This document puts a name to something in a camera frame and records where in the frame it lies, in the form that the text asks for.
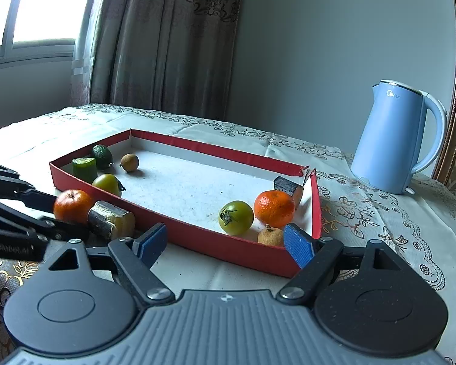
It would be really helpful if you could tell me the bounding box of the large brown longan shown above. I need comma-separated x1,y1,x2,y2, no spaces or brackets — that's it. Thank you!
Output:
119,154,140,174

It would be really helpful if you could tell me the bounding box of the brown patterned curtain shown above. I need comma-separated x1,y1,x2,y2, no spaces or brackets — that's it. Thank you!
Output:
70,0,247,119

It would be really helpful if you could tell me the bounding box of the light blue electric kettle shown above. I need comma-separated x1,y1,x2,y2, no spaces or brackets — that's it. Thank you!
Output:
350,80,448,194

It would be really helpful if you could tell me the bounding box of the red cardboard box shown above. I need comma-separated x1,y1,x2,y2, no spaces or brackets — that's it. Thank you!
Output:
49,128,322,279

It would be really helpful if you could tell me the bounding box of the window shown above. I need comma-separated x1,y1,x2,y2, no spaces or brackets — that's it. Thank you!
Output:
0,0,95,71

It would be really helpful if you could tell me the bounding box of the small green tomato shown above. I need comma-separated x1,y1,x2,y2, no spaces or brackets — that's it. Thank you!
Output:
218,200,255,236

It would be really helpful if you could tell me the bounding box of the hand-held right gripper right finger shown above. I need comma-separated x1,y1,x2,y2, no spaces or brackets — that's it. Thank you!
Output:
275,222,412,307

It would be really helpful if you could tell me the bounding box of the small orange mandarin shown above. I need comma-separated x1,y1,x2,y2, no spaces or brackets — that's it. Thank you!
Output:
253,190,295,229

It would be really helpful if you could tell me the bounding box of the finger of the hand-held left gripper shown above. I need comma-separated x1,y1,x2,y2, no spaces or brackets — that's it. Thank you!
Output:
0,158,58,214
0,196,90,242

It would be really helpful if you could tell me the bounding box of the large orange mandarin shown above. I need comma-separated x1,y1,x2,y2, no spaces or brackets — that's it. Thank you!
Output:
54,189,95,226

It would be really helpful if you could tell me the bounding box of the long cucumber piece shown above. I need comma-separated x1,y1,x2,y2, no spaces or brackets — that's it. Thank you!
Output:
72,157,98,184

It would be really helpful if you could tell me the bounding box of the small brown longan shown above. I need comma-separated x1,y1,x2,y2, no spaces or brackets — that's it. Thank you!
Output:
257,224,285,247

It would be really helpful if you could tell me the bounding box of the cucumber end piece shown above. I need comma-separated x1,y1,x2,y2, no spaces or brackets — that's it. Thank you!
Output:
90,144,113,170

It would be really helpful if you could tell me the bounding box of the large green tomato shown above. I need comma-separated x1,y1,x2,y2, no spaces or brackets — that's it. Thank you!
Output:
92,174,125,198

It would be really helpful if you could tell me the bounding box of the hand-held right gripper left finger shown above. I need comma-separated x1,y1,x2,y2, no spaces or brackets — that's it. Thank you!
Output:
47,222,175,305

